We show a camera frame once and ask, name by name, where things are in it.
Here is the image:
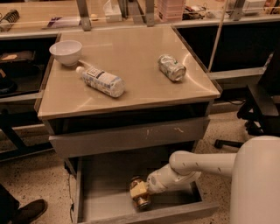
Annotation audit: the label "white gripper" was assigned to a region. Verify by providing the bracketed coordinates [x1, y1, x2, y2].
[129, 164, 201, 200]

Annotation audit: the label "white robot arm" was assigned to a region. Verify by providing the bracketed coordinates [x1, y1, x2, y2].
[129, 136, 280, 224]

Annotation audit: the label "open middle drawer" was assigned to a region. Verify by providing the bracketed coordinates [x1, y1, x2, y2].
[74, 146, 219, 224]

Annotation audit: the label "closed upper drawer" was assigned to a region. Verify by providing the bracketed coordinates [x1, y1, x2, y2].
[49, 116, 209, 158]

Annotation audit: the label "grey drawer cabinet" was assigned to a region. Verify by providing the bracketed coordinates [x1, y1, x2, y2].
[33, 24, 223, 224]

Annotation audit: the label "green and silver can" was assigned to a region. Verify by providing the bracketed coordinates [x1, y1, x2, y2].
[157, 54, 186, 82]

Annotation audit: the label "brown shoe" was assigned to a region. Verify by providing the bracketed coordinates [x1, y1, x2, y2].
[11, 199, 47, 224]

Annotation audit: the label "clear plastic water bottle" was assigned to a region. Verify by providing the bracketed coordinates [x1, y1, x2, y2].
[76, 66, 125, 98]

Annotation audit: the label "black office chair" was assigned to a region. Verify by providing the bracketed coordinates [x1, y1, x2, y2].
[213, 49, 280, 150]

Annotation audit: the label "white bowl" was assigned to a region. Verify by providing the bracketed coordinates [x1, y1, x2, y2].
[49, 40, 82, 67]

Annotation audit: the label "white tissue box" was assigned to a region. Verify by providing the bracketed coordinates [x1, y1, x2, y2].
[103, 0, 122, 23]

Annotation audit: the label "pink stacked trays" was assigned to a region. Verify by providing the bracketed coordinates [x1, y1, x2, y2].
[157, 0, 185, 22]

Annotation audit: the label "purple and white booklet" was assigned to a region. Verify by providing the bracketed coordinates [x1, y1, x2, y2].
[47, 17, 81, 29]

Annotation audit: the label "white pole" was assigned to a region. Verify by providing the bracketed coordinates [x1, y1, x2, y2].
[207, 0, 228, 73]

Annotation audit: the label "black coil spring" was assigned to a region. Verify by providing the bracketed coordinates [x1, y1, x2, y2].
[0, 10, 20, 32]

